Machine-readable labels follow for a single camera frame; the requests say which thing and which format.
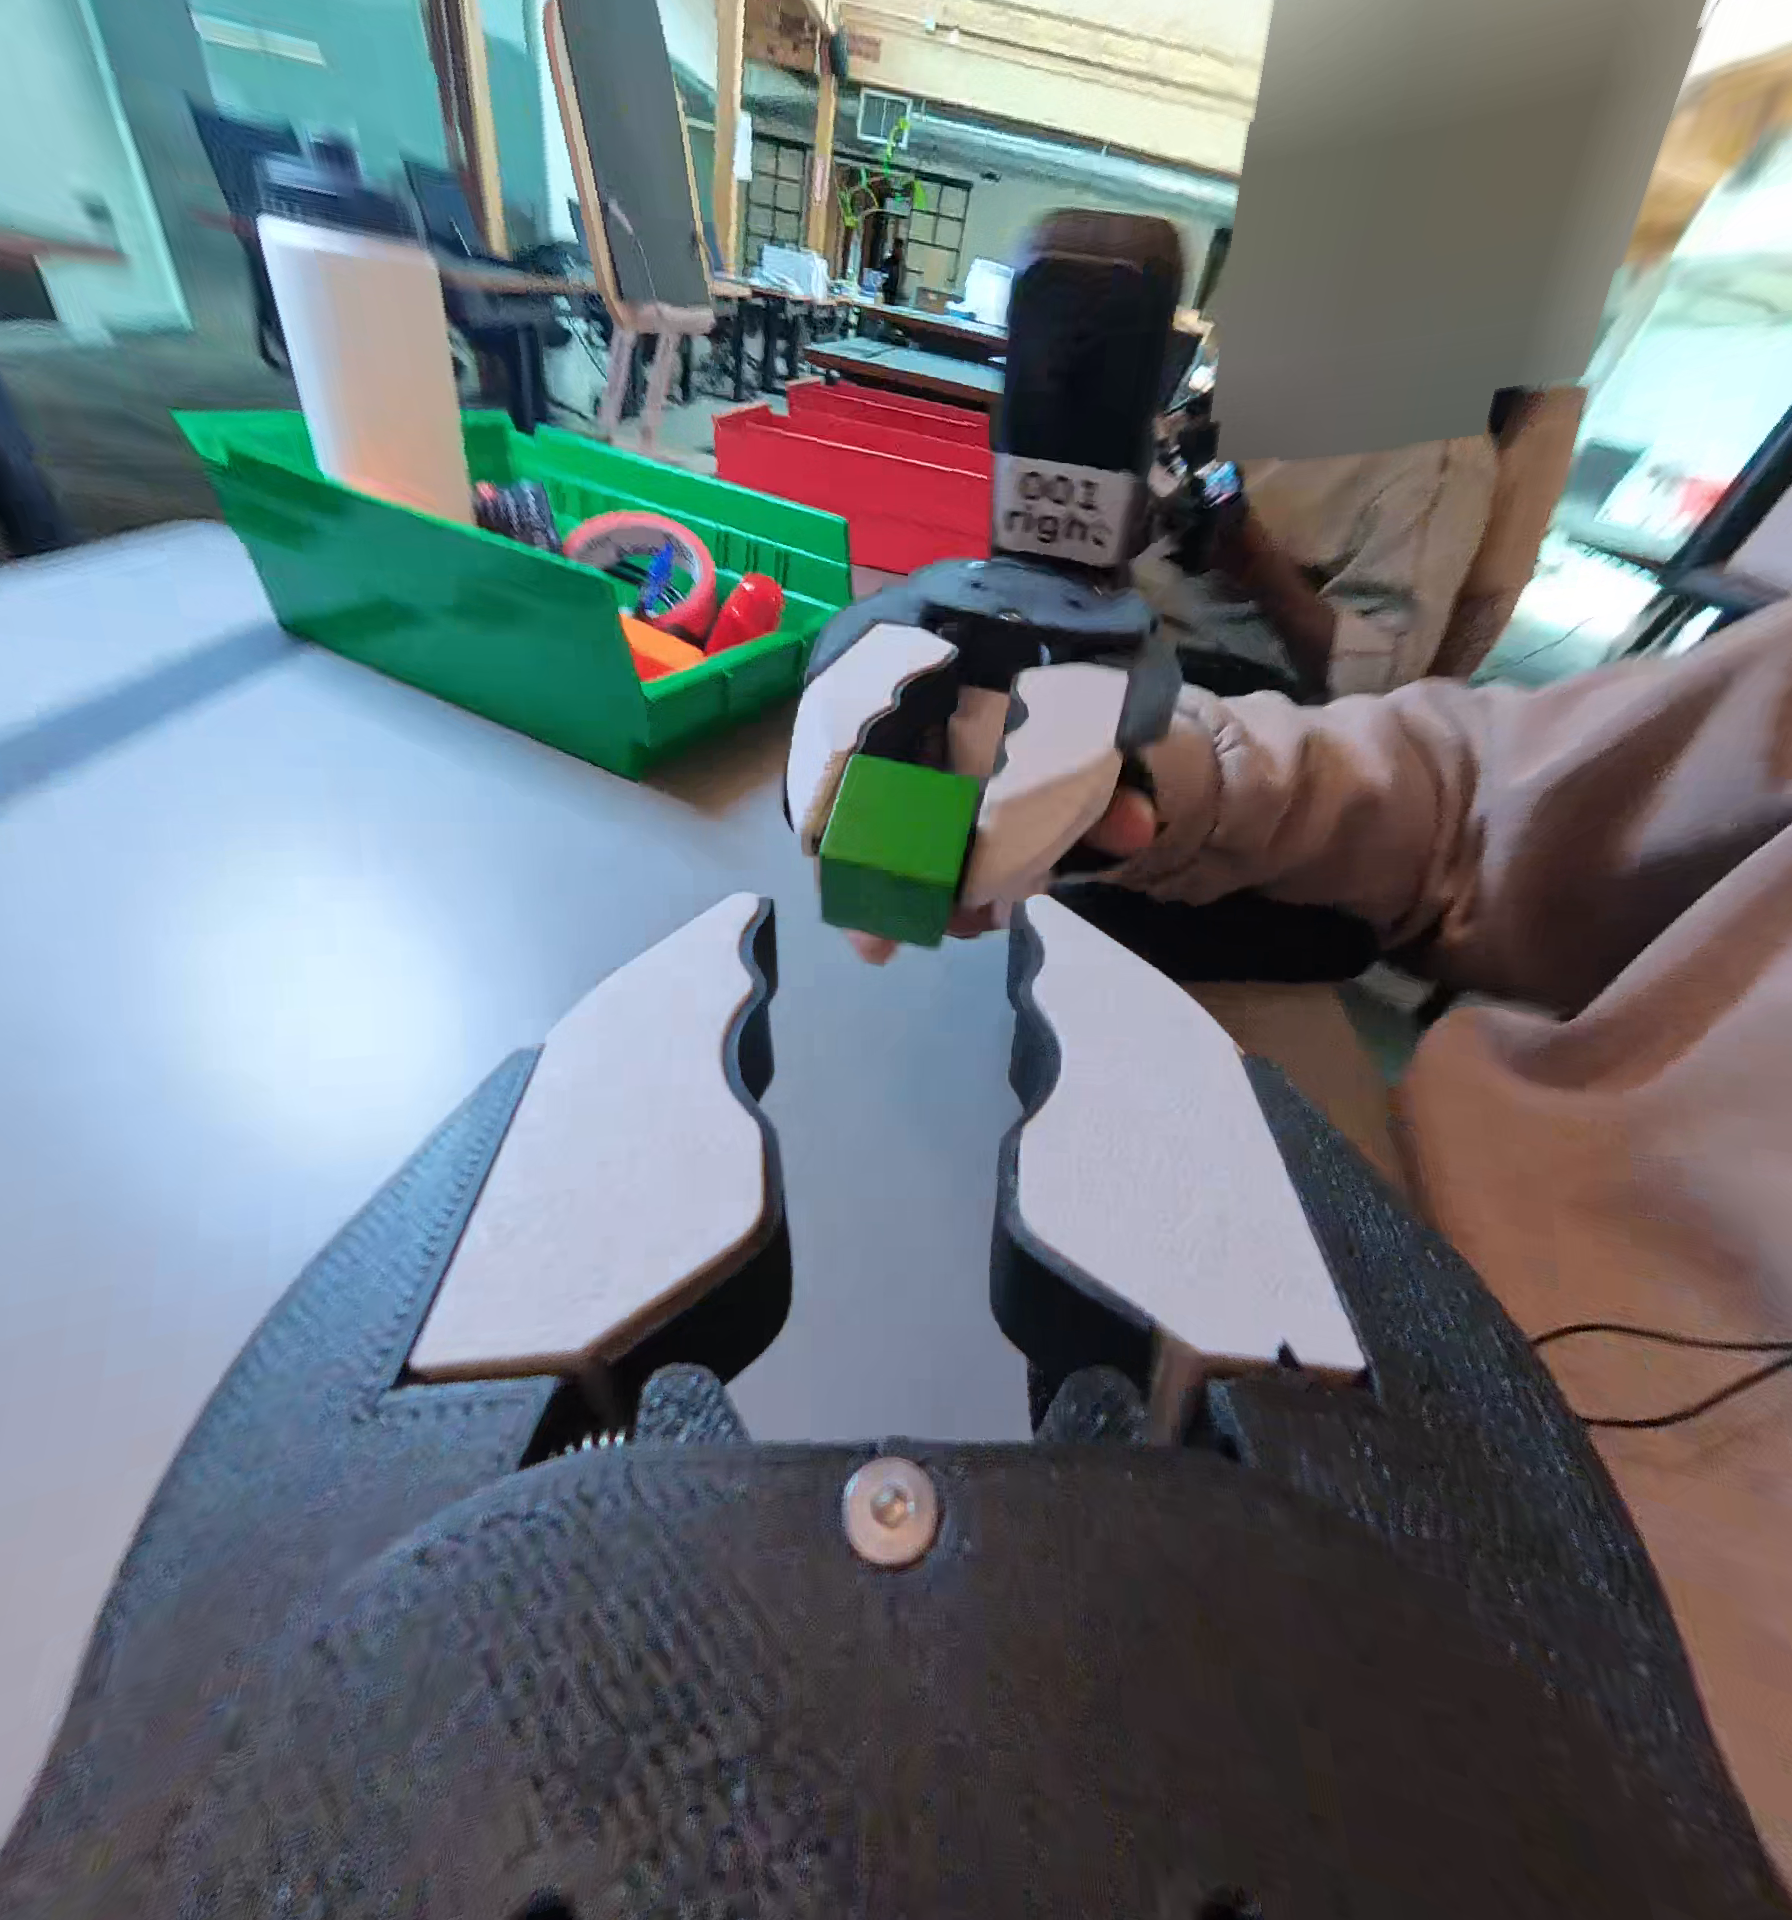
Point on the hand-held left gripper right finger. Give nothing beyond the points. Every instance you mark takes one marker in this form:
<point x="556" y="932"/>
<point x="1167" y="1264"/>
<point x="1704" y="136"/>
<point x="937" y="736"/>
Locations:
<point x="1181" y="1185"/>

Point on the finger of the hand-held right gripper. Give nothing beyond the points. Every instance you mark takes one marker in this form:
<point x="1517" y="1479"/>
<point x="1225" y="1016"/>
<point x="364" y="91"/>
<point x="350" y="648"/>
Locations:
<point x="851" y="698"/>
<point x="1060" y="764"/>

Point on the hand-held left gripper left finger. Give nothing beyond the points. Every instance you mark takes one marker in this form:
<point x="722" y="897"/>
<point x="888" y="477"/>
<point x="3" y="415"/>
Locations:
<point x="611" y="1185"/>

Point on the green wooden cube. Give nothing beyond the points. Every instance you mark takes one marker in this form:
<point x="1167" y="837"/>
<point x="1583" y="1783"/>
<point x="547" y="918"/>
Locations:
<point x="897" y="855"/>

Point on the long orange block stick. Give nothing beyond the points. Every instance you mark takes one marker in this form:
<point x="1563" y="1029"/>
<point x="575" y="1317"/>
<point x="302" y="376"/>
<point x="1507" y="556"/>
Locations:
<point x="659" y="648"/>

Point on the low red plastic bin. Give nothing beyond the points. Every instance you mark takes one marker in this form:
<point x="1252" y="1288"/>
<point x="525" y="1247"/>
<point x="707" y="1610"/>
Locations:
<point x="851" y="495"/>

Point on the green plastic bin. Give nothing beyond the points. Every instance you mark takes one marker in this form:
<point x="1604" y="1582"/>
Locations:
<point x="446" y="630"/>

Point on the person's right forearm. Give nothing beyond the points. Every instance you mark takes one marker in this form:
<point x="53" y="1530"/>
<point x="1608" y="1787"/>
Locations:
<point x="1437" y="824"/>

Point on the person's right hand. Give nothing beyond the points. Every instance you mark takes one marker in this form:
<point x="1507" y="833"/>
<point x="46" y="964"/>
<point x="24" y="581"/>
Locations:
<point x="1129" y="823"/>

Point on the large red plastic bin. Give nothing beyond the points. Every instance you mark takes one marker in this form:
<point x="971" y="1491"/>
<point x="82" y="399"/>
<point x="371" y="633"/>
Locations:
<point x="897" y="408"/>

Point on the blue pen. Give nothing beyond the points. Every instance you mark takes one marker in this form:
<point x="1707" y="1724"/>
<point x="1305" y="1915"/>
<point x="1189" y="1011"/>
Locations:
<point x="659" y="579"/>

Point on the green potted plant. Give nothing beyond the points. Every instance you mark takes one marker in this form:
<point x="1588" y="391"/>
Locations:
<point x="880" y="180"/>

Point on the red tape roll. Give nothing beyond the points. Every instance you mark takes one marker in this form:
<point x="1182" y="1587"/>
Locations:
<point x="618" y="533"/>

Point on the black remote control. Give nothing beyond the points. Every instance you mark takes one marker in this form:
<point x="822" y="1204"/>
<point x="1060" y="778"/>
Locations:
<point x="515" y="512"/>

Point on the black board with wooden rim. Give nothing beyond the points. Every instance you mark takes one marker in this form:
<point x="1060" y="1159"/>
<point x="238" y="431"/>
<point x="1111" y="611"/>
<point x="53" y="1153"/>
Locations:
<point x="635" y="150"/>

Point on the white bottle black cap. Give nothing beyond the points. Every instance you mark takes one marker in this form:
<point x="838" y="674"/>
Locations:
<point x="371" y="375"/>

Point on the black framed marker sign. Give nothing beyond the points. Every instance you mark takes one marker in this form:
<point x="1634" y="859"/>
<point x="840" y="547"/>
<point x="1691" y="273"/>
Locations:
<point x="1766" y="480"/>

